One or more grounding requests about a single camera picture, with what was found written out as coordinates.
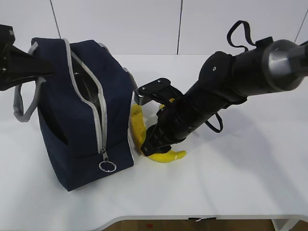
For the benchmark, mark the white table leg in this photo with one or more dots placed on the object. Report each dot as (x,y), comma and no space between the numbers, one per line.
(284,224)

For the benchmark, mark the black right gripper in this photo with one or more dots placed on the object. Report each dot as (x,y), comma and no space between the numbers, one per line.
(173,125)

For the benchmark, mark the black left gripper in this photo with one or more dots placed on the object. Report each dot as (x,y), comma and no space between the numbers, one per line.
(16,66)

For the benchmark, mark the green lid glass container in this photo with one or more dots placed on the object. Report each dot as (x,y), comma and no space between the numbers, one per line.
(86,85)

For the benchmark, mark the navy blue lunch bag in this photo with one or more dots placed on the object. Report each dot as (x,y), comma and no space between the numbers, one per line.
(82,145)

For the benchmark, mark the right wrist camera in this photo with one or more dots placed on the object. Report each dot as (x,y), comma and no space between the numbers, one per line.
(160,91)

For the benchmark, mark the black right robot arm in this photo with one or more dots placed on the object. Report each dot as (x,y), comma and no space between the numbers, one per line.
(224,80)

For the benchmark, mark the yellow pear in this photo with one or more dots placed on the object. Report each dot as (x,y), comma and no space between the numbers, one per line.
(162,107)

